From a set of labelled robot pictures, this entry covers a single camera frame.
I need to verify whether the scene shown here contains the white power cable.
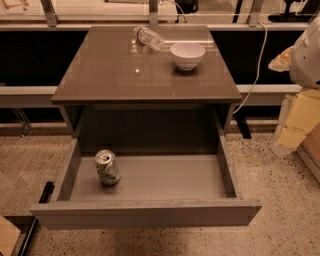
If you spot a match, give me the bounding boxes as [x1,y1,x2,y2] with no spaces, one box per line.
[232,22,269,115]

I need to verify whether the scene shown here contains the grey cabinet with counter top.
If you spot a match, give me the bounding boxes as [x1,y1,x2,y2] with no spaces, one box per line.
[52,26,240,155]

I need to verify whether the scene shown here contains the metal railing frame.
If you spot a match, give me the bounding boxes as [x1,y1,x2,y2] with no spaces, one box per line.
[0,0,319,27]

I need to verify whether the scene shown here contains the open grey top drawer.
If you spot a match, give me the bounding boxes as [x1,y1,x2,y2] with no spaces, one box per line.
[31,131,261,229]

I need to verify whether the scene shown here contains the black floor rail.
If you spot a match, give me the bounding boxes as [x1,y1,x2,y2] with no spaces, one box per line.
[16,181,55,256]

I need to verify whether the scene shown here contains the white ceramic bowl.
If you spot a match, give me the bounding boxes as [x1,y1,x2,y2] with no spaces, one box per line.
[170,42,206,71]

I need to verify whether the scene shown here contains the silver green 7up can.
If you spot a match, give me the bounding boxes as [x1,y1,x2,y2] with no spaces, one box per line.
[94,150,120,186]

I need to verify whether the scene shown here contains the cardboard piece on floor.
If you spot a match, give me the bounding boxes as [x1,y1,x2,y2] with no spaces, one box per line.
[0,216,21,256]

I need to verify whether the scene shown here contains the clear plastic water bottle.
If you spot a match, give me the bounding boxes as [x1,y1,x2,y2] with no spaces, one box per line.
[134,26,165,51]

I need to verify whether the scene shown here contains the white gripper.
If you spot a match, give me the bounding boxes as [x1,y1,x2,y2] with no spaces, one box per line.
[268,17,320,156]

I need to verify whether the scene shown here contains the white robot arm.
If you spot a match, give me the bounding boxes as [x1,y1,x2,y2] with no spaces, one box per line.
[268,17,320,181]

